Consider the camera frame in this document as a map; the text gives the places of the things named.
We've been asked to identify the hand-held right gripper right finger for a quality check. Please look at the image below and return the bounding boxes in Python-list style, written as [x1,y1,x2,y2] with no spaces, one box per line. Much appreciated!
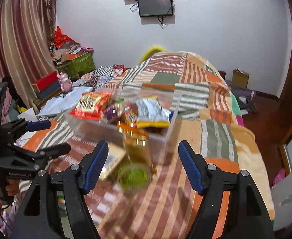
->
[178,140,276,239]

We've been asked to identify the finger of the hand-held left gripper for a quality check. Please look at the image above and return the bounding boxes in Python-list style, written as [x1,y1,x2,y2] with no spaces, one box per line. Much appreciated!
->
[0,118,52,140]
[8,143,71,165]

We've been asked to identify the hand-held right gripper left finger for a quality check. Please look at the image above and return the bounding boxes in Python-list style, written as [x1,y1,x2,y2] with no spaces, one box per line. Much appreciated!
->
[10,139,109,239]

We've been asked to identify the tan cracker packet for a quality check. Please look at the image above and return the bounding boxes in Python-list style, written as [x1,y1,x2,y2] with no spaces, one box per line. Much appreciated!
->
[99,143,126,182]

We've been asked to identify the green pea packet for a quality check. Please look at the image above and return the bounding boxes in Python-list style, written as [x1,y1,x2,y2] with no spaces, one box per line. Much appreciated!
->
[117,163,153,192]

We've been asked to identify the clear plastic container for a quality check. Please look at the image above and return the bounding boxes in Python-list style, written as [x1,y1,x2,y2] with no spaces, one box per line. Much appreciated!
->
[66,82,181,165]

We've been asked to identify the amber clear snack packet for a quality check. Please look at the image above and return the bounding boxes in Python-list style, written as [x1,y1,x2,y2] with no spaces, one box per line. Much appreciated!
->
[117,123,158,175]

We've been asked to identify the purple label snack packet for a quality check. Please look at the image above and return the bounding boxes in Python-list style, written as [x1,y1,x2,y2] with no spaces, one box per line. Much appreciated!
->
[102,105,119,123]

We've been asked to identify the red packet with white characters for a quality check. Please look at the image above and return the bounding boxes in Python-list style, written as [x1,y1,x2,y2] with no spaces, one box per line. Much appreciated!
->
[70,92,113,122]

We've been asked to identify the red cartoon snack packet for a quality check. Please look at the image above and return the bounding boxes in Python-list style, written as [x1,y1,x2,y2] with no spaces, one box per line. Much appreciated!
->
[120,103,140,127]

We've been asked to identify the white yellow snack packet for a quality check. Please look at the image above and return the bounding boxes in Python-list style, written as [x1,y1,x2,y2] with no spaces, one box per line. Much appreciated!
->
[135,97,171,129]

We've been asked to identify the white paper sheet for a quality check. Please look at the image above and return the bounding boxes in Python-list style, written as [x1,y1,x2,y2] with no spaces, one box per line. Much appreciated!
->
[18,107,40,122]

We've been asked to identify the white cloth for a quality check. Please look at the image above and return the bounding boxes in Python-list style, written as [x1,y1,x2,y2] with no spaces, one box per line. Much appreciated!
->
[36,86,93,117]

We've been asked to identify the dark grey flat box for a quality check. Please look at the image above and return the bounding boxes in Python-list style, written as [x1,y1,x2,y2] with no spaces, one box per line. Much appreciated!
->
[36,81,63,100]

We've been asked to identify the red flat box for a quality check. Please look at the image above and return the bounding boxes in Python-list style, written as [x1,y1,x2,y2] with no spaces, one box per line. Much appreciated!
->
[32,71,60,91]

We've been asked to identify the pink toy figure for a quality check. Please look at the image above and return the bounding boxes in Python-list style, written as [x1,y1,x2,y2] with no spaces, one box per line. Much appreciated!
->
[58,72,74,94]

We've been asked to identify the green storage box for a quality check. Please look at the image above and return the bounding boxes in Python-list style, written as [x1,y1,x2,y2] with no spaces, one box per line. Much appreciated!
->
[56,52,97,80]

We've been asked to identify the pile of papers and boxes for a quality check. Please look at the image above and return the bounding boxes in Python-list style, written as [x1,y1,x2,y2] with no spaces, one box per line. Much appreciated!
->
[49,41,94,63]

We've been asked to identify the patchwork quilt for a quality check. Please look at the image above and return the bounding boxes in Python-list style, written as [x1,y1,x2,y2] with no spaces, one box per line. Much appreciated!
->
[74,64,130,91]

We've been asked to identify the striped pink curtain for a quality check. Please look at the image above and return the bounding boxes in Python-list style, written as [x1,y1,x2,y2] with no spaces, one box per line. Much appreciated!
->
[0,0,58,110]

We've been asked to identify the pink slipper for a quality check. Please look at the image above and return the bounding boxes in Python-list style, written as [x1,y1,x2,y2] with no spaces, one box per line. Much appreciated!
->
[273,168,286,186]

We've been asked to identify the red plastic bag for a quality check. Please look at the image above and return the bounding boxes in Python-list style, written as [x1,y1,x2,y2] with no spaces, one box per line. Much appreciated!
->
[53,26,77,48]

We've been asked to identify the white foam board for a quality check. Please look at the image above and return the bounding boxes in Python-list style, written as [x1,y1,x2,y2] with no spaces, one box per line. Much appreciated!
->
[270,169,292,232]

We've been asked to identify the brown paper bag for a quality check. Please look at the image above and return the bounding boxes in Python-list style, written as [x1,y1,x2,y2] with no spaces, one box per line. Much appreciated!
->
[232,68,250,89]

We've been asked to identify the black hanging cable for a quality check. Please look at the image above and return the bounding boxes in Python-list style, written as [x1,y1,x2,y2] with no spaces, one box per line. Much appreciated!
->
[158,15,169,29]

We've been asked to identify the small black wall monitor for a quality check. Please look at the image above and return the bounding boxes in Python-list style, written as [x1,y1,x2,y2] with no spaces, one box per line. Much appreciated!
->
[137,0,174,18]

